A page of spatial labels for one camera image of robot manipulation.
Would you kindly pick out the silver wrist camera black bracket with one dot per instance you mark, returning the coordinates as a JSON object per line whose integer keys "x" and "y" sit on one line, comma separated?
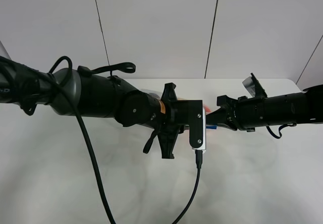
{"x": 191, "y": 113}

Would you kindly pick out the clear zip bag blue strip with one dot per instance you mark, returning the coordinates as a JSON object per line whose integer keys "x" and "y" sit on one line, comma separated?
{"x": 208, "y": 111}

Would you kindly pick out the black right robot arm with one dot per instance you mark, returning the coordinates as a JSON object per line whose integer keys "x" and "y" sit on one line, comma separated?
{"x": 287, "y": 109}

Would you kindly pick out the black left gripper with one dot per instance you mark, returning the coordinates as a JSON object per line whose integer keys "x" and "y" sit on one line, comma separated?
{"x": 166, "y": 129}

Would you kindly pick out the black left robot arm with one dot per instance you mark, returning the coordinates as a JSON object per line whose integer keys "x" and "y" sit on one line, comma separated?
{"x": 87, "y": 93}

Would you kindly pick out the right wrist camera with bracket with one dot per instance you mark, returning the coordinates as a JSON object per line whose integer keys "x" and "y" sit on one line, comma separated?
{"x": 253, "y": 86}

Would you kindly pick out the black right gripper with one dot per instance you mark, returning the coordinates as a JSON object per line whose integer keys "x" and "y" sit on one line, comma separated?
{"x": 235, "y": 119}

